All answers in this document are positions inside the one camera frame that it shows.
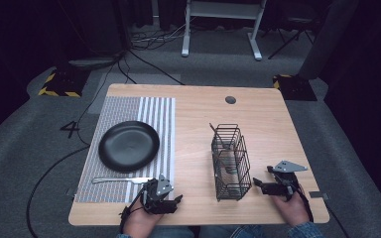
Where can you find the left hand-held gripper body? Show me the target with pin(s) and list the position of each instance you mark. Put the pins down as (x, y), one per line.
(157, 200)

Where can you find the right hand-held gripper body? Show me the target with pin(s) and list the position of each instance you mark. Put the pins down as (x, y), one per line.
(282, 185)

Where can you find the person's right hand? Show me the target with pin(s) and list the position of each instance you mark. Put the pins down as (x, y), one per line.
(291, 210)

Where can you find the person's left hand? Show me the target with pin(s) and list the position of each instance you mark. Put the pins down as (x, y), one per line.
(139, 222)

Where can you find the silver spoon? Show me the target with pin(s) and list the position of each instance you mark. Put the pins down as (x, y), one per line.
(119, 180)

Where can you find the grey tape piece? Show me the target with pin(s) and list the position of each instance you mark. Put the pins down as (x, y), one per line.
(319, 195)

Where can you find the black round plate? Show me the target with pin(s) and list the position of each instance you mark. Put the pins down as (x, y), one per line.
(129, 146)

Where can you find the grey striped placemat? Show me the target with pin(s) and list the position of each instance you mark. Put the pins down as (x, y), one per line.
(119, 109)

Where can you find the yellow black striped base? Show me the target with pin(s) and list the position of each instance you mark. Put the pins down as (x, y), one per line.
(294, 87)
(64, 82)

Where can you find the black tripod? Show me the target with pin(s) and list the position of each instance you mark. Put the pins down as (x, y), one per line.
(289, 38)

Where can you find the grey pillar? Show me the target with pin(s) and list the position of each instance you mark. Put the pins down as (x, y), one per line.
(327, 36)

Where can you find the white desk frame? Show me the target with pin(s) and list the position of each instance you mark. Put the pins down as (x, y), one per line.
(223, 9)

